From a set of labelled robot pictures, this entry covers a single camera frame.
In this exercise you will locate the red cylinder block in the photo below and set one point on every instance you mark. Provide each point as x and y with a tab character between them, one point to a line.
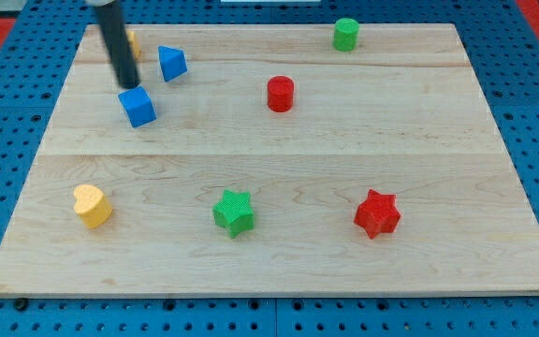
280	91

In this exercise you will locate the blue triangle block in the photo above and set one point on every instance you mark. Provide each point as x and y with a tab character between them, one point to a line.
172	62

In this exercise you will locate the yellow heart block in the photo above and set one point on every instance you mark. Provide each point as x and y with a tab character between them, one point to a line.
91	205

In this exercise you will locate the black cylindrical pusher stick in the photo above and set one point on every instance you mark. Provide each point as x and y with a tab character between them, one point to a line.
110	18

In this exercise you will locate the red star block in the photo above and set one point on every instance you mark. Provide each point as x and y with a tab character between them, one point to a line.
377	214

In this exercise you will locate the small yellow block behind stick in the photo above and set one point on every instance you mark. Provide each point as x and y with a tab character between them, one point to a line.
133	43

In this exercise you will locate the wooden board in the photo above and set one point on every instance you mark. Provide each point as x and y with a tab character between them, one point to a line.
403	114

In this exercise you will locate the green cylinder block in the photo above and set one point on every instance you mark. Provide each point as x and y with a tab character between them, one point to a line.
345	34

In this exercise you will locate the blue cube block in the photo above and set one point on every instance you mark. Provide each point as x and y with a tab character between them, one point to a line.
138	106

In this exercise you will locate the green star block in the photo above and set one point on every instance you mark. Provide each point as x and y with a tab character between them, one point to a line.
234	213

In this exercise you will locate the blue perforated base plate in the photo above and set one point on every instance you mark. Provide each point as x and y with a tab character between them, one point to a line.
34	61

